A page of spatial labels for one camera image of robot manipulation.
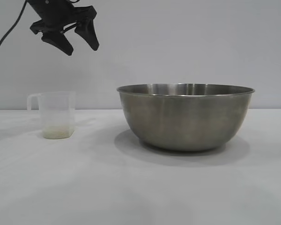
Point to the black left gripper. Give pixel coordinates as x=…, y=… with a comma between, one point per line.
x=58, y=16

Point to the translucent plastic measuring cup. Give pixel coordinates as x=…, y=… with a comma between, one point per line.
x=56, y=112

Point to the white rice grains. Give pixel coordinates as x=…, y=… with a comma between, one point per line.
x=57, y=132

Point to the stainless steel mixing bowl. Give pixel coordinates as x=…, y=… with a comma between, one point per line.
x=185, y=122

